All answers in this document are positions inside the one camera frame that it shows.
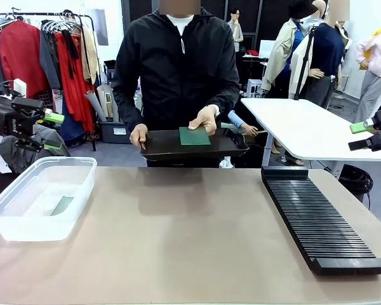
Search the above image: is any mannequin with navy top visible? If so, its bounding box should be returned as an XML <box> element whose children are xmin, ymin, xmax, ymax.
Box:
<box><xmin>300</xmin><ymin>0</ymin><xmax>352</xmax><ymax>109</ymax></box>

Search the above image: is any dark blue garment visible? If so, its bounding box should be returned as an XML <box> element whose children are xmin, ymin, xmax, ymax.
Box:
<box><xmin>62</xmin><ymin>104</ymin><xmax>85</xmax><ymax>147</ymax></box>

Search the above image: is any grey jacket pile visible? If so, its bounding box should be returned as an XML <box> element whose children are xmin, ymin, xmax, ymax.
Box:
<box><xmin>0</xmin><ymin>123</ymin><xmax>70</xmax><ymax>174</ymax></box>

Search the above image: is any seated person's hand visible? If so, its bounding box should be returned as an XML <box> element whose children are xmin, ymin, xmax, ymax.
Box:
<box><xmin>241</xmin><ymin>124</ymin><xmax>260</xmax><ymax>137</ymax></box>

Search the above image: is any bystander in grey shirt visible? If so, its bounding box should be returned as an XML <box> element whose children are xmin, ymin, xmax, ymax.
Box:
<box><xmin>227</xmin><ymin>6</ymin><xmax>244</xmax><ymax>53</ymax></box>

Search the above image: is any black slotted PCB rack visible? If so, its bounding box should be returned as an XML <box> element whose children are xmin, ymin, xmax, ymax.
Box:
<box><xmin>260</xmin><ymin>166</ymin><xmax>381</xmax><ymax>276</ymax></box>

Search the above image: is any seated person's blue-sleeved forearm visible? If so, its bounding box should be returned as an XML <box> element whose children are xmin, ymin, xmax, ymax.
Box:
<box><xmin>227</xmin><ymin>110</ymin><xmax>249</xmax><ymax>130</ymax></box>

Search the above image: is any grey rolled paper tube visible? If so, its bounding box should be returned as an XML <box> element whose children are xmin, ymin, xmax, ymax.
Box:
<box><xmin>84</xmin><ymin>90</ymin><xmax>107</xmax><ymax>123</ymax></box>

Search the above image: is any metal clothes rack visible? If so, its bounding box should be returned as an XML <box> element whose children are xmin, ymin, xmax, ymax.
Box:
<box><xmin>0</xmin><ymin>8</ymin><xmax>98</xmax><ymax>152</ymax></box>

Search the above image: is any person's right forearm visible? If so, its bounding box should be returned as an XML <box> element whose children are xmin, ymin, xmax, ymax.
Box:
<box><xmin>112</xmin><ymin>90</ymin><xmax>146</xmax><ymax>132</ymax></box>

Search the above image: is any red dress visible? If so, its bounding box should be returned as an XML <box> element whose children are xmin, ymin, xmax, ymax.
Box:
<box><xmin>54</xmin><ymin>31</ymin><xmax>96</xmax><ymax>133</ymax></box>

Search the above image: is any person in black jacket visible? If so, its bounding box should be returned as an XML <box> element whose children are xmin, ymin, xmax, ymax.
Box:
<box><xmin>111</xmin><ymin>8</ymin><xmax>241</xmax><ymax>168</ymax></box>

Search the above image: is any beige hanging garment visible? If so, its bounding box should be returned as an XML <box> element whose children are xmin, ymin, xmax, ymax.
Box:
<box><xmin>81</xmin><ymin>27</ymin><xmax>100</xmax><ymax>85</ymax></box>

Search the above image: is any person's left forearm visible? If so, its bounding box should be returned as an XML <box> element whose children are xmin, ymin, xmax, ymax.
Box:
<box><xmin>206</xmin><ymin>84</ymin><xmax>241</xmax><ymax>116</ymax></box>

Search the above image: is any person's left hand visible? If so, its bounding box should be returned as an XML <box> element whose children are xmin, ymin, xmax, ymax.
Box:
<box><xmin>189</xmin><ymin>106</ymin><xmax>217</xmax><ymax>137</ymax></box>

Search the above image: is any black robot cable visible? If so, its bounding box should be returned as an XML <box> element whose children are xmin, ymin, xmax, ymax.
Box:
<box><xmin>0</xmin><ymin>80</ymin><xmax>17</xmax><ymax>97</ymax></box>

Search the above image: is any white monitor panel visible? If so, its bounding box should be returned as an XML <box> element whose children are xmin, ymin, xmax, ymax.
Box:
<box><xmin>258</xmin><ymin>39</ymin><xmax>277</xmax><ymax>60</ymax></box>

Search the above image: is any red coat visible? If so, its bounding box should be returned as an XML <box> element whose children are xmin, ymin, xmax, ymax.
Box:
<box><xmin>0</xmin><ymin>20</ymin><xmax>50</xmax><ymax>99</ymax></box>

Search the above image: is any black tripod pole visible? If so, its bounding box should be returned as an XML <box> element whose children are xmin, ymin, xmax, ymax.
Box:
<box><xmin>293</xmin><ymin>27</ymin><xmax>317</xmax><ymax>101</ymax></box>

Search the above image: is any black cable coil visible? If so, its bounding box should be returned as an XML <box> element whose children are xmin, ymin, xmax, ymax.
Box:
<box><xmin>338</xmin><ymin>164</ymin><xmax>374</xmax><ymax>195</ymax></box>

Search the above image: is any dark grey hanging garment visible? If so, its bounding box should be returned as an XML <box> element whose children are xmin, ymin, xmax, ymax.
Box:
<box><xmin>39</xmin><ymin>20</ymin><xmax>63</xmax><ymax>90</ymax></box>

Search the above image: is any clear plastic storage box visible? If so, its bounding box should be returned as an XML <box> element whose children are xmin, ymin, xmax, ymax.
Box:
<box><xmin>0</xmin><ymin>156</ymin><xmax>98</xmax><ymax>242</ymax></box>

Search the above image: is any black bucket hat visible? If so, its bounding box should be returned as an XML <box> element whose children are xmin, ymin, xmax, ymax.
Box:
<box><xmin>288</xmin><ymin>0</ymin><xmax>319</xmax><ymax>21</ymax></box>

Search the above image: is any white computer case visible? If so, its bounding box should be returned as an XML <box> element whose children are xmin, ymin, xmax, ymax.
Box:
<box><xmin>246</xmin><ymin>78</ymin><xmax>263</xmax><ymax>98</ymax></box>

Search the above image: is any beige rolled paper tube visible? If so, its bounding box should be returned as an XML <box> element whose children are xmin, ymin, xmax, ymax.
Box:
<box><xmin>97</xmin><ymin>84</ymin><xmax>120</xmax><ymax>123</ymax></box>

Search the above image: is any grey wall poster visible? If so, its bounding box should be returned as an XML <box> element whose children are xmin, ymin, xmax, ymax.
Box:
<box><xmin>93</xmin><ymin>8</ymin><xmax>110</xmax><ymax>46</ymax></box>

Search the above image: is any person's right hand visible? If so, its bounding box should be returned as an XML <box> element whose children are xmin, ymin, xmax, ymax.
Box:
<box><xmin>130</xmin><ymin>123</ymin><xmax>149</xmax><ymax>150</ymax></box>

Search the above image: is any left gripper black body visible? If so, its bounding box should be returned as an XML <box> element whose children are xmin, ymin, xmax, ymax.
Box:
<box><xmin>0</xmin><ymin>104</ymin><xmax>26</xmax><ymax>140</ymax></box>

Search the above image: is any dark storage bin with label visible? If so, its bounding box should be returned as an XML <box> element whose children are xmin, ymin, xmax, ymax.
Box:
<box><xmin>100</xmin><ymin>120</ymin><xmax>130</xmax><ymax>144</ymax></box>

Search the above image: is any black serving tray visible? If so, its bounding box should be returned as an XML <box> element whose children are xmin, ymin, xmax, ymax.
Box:
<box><xmin>139</xmin><ymin>126</ymin><xmax>250</xmax><ymax>162</ymax></box>

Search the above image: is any green PCB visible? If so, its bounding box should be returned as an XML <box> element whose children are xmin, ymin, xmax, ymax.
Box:
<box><xmin>178</xmin><ymin>126</ymin><xmax>213</xmax><ymax>146</ymax></box>
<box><xmin>50</xmin><ymin>196</ymin><xmax>74</xmax><ymax>217</ymax></box>

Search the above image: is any black hanging scarf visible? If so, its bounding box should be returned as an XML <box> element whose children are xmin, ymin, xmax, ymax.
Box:
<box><xmin>62</xmin><ymin>28</ymin><xmax>81</xmax><ymax>81</ymax></box>

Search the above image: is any mannequin with beige coat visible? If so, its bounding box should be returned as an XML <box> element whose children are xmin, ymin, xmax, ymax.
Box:
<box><xmin>262</xmin><ymin>0</ymin><xmax>319</xmax><ymax>100</ymax></box>

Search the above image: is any white side table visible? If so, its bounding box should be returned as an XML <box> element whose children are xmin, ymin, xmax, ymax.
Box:
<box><xmin>240</xmin><ymin>97</ymin><xmax>381</xmax><ymax>172</ymax></box>

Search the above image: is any mannequin with pink top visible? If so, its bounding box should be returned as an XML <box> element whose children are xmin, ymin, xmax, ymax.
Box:
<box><xmin>354</xmin><ymin>12</ymin><xmax>381</xmax><ymax>125</ymax></box>

